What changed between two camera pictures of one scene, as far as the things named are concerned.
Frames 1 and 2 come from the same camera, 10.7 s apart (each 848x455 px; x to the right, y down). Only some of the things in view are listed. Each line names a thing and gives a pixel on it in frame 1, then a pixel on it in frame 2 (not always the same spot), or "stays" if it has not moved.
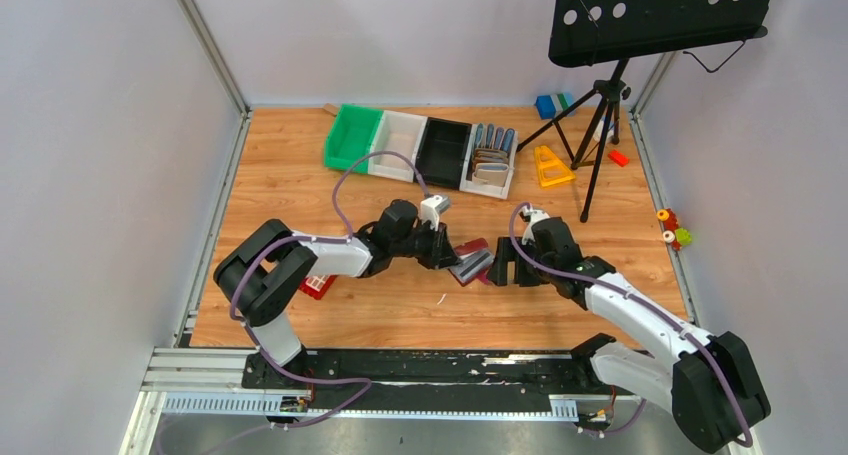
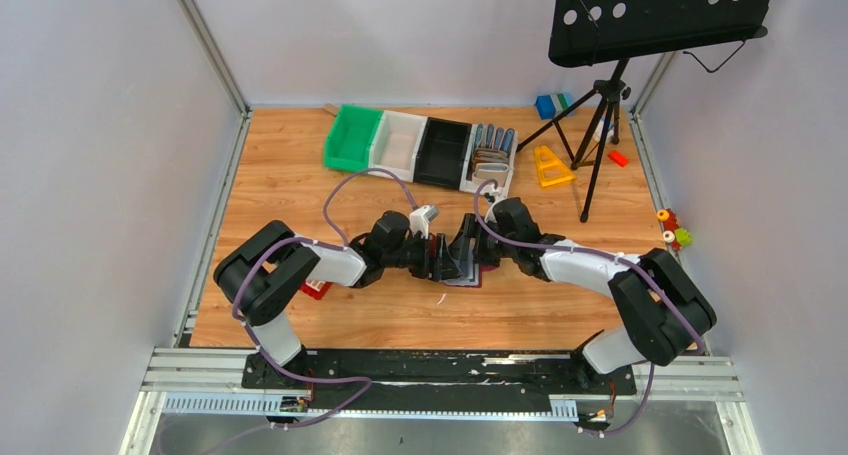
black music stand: (602, 19) stays
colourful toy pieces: (673, 234) stays
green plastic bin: (350, 136) stays
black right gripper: (505, 253) to (470, 230)
